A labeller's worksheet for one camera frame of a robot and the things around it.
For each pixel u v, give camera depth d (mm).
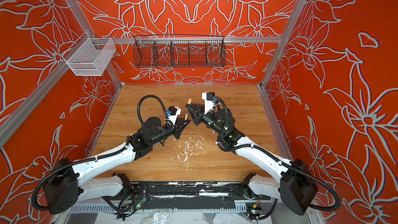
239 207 696
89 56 919
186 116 697
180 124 668
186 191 743
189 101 666
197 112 624
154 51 1002
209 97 600
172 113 621
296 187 388
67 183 392
